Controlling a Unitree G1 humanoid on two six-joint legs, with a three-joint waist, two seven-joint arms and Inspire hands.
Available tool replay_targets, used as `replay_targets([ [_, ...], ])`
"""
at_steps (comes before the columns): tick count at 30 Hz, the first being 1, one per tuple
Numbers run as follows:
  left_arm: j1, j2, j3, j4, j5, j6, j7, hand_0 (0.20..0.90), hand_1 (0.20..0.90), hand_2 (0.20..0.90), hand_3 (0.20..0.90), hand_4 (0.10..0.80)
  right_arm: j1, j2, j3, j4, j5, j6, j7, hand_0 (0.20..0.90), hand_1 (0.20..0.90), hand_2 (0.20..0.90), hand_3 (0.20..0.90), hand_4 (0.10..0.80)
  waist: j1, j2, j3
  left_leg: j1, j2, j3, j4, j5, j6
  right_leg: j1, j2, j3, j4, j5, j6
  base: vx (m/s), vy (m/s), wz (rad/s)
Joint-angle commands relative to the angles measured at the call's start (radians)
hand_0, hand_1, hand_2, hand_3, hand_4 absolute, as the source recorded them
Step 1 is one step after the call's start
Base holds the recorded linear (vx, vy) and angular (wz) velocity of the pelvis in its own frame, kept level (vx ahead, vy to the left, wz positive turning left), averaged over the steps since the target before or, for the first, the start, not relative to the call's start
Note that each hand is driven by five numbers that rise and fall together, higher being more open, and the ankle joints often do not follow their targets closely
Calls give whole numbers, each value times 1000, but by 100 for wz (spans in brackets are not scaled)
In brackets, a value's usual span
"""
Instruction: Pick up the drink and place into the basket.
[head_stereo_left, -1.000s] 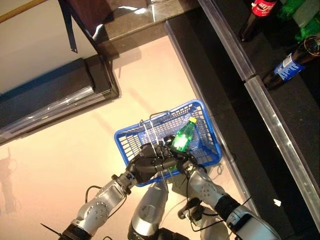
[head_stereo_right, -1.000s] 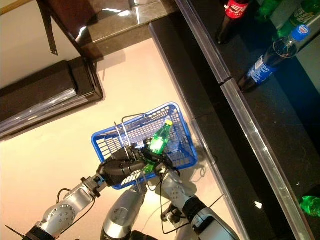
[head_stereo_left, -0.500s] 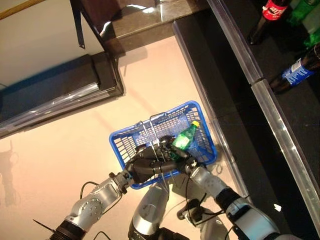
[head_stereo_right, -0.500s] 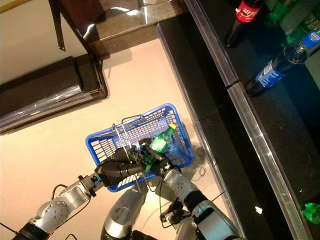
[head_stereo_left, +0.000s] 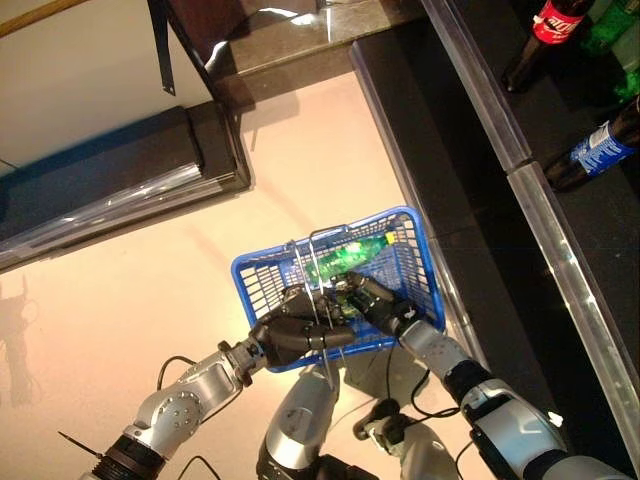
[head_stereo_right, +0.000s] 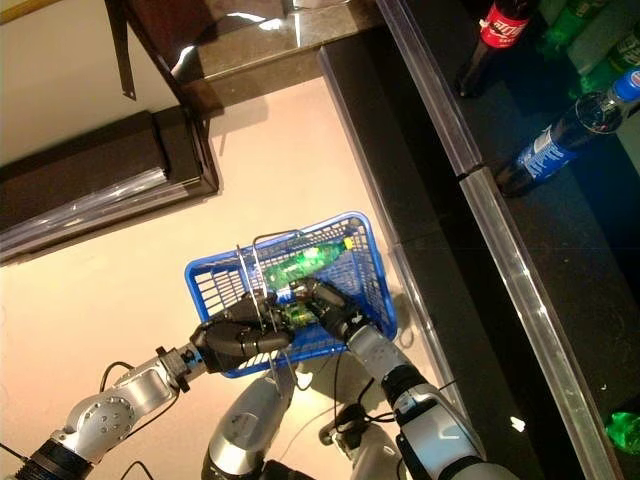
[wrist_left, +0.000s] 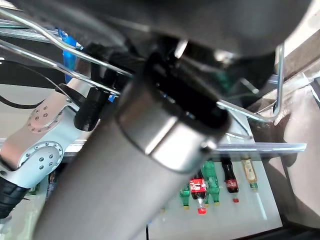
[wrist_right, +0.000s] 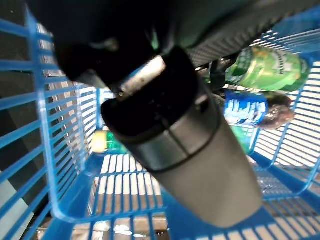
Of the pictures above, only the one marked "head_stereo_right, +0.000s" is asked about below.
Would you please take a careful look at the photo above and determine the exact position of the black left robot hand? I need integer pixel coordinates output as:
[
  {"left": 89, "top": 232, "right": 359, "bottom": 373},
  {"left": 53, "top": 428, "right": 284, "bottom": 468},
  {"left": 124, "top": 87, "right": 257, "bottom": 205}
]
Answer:
[{"left": 188, "top": 292, "right": 294, "bottom": 375}]

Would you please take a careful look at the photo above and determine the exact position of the small Pepsi cola bottle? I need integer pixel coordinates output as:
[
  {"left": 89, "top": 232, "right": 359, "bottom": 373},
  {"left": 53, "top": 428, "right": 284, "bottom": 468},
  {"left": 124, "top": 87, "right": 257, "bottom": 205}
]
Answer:
[
  {"left": 494, "top": 68, "right": 640, "bottom": 197},
  {"left": 273, "top": 282, "right": 314, "bottom": 304}
]

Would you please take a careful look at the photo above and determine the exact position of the blue plastic shopping basket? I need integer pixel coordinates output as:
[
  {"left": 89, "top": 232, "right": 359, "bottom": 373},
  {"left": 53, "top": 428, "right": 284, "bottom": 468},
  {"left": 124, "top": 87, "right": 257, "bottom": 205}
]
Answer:
[{"left": 183, "top": 211, "right": 399, "bottom": 396}]

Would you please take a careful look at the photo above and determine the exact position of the silver left robot leg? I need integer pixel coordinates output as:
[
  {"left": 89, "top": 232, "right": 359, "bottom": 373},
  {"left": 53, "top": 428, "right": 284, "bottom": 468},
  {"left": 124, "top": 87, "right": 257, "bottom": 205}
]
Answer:
[{"left": 201, "top": 372, "right": 296, "bottom": 480}]

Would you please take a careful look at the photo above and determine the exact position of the silver robot leg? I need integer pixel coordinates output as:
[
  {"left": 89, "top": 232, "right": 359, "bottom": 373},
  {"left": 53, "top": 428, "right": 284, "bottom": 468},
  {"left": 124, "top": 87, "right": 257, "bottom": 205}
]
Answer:
[
  {"left": 319, "top": 402, "right": 401, "bottom": 480},
  {"left": 201, "top": 372, "right": 296, "bottom": 480}
]

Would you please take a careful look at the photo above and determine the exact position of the silver right robot leg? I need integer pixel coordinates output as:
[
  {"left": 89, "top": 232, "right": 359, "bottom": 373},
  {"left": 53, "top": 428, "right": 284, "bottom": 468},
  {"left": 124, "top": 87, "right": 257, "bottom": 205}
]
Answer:
[{"left": 319, "top": 402, "right": 401, "bottom": 480}]

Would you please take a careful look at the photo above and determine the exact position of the dark robot waist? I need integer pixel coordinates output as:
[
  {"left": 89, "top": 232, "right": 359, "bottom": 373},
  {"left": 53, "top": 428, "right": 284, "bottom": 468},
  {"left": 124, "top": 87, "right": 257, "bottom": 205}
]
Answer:
[{"left": 262, "top": 459, "right": 351, "bottom": 480}]

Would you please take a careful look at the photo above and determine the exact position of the black low display stand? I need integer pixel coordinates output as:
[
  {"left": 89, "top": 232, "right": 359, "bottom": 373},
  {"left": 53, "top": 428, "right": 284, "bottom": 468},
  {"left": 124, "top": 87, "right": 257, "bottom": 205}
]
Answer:
[{"left": 0, "top": 108, "right": 221, "bottom": 264}]

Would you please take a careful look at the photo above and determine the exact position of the Coca-Cola bottle red label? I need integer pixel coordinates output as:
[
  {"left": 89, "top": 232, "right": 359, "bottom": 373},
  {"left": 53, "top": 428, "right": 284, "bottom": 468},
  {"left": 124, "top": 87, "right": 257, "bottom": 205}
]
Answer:
[{"left": 454, "top": 0, "right": 532, "bottom": 99}]

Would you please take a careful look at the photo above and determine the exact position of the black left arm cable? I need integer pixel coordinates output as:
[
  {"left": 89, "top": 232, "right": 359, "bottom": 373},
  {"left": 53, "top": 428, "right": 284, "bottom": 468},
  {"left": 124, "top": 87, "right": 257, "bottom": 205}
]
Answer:
[{"left": 99, "top": 360, "right": 151, "bottom": 480}]

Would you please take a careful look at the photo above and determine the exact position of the black shelf board clear rail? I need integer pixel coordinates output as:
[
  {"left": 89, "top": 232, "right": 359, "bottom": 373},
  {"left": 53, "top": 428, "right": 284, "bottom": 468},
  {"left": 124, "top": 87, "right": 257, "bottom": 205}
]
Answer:
[
  {"left": 374, "top": 0, "right": 640, "bottom": 176},
  {"left": 457, "top": 164, "right": 640, "bottom": 480}
]

